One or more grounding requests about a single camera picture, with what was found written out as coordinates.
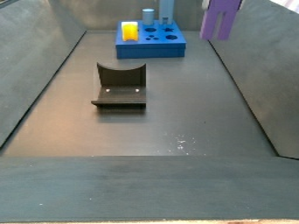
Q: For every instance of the purple double-square peg block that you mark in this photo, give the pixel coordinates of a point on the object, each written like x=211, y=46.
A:
x=219, y=16

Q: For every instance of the blue peg board base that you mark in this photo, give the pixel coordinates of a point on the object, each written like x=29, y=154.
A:
x=160, y=41

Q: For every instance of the light blue double-round block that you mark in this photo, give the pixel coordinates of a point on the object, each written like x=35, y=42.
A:
x=166, y=12

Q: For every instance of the yellow notched block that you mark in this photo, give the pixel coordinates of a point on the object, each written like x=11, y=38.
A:
x=130, y=31

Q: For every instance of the light blue cylinder peg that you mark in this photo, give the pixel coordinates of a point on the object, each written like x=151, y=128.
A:
x=148, y=16

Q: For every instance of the black curved holder bracket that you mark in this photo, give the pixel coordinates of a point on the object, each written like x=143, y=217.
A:
x=122, y=86

